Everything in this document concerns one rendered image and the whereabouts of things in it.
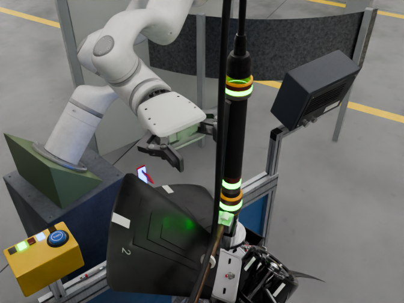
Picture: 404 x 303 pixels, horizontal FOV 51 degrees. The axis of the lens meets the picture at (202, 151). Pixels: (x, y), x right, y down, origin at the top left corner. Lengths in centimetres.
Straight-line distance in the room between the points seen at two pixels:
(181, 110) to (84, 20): 184
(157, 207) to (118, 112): 218
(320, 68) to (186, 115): 81
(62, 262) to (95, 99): 53
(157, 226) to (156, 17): 40
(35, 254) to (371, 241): 194
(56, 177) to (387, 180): 223
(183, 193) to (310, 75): 61
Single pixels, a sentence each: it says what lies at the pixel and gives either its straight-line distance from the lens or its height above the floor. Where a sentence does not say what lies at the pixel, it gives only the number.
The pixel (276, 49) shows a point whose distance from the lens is 264.
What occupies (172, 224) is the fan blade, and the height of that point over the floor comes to 136.
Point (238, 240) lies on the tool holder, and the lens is 86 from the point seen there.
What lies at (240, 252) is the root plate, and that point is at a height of 118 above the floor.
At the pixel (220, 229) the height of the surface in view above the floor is 136.
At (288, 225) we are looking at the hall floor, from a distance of 258.
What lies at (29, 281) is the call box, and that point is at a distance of 116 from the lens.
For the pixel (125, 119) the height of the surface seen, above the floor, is 22.
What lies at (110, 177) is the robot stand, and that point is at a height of 93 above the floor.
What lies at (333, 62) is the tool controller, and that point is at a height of 125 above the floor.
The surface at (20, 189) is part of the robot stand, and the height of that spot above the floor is 93.
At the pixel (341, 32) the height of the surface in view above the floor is 84.
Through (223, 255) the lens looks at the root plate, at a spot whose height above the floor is 128.
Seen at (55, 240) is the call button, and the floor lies 108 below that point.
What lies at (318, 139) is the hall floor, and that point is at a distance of 321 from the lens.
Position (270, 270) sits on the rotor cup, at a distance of 84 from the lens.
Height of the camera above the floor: 195
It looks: 41 degrees down
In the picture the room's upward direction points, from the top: straight up
